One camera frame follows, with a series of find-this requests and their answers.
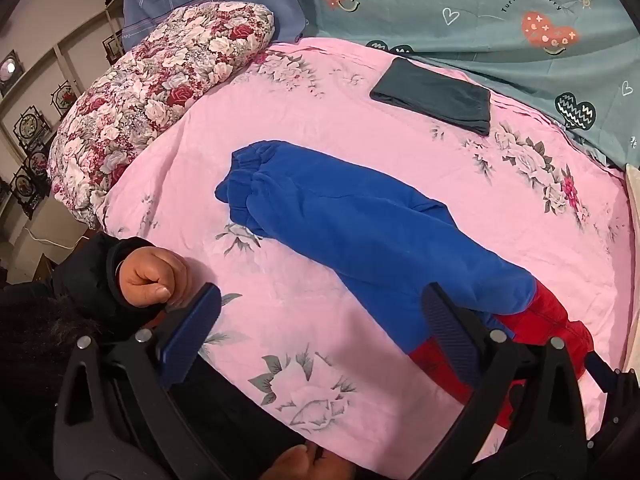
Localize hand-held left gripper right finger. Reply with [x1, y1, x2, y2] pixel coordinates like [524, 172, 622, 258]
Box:
[415, 283, 589, 480]

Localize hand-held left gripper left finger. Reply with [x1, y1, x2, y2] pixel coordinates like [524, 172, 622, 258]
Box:
[52, 284, 222, 480]

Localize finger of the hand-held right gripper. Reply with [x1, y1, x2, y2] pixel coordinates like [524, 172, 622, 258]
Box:
[585, 351, 623, 393]

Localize blue pants with red waist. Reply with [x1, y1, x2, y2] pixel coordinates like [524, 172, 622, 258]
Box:
[215, 140, 596, 431]

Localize wooden furniture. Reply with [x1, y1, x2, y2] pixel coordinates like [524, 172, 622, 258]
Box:
[32, 252, 61, 286]

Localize black framed picture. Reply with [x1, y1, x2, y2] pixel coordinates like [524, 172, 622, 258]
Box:
[101, 30, 125, 63]
[12, 105, 53, 153]
[49, 79, 78, 118]
[10, 165, 48, 221]

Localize pink floral bed sheet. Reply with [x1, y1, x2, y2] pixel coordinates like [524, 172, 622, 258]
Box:
[95, 35, 640, 466]

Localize red floral quilt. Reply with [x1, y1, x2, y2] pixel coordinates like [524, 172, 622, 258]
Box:
[47, 1, 277, 231]

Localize dark folded cloth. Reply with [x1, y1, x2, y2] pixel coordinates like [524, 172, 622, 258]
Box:
[369, 56, 492, 137]

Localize framed round white picture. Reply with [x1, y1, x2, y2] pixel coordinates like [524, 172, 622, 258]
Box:
[0, 50, 26, 96]

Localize white cable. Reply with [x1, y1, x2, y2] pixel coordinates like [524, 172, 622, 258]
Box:
[22, 225, 88, 252]

